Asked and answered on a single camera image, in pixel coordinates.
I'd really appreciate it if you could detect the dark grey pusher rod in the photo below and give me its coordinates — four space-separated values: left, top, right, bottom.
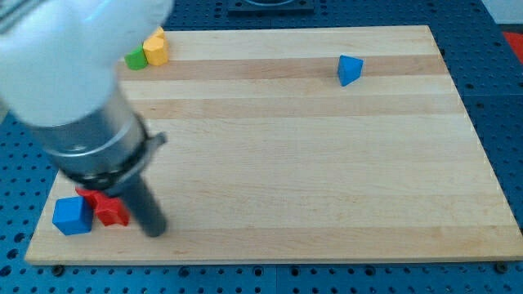
110 176 168 238

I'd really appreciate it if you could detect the blue cube block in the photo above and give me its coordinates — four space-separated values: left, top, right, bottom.
52 196 93 236

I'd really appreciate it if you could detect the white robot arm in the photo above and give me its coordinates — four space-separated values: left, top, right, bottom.
1 0 173 237

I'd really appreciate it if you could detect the blue triangle block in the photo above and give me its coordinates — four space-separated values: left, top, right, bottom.
337 56 364 87

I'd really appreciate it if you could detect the red object at edge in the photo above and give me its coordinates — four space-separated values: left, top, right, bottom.
503 32 523 64

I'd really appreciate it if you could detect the yellow hexagon block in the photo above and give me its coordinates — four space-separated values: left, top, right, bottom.
143 37 169 66

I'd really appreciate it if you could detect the green block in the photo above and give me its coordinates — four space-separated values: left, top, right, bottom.
124 45 148 70

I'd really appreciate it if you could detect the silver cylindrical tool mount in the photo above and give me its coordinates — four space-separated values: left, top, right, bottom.
29 87 167 190

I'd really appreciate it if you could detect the wooden board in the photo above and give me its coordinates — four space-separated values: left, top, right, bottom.
25 25 522 265

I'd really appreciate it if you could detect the red star block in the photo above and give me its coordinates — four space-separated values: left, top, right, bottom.
75 187 130 226

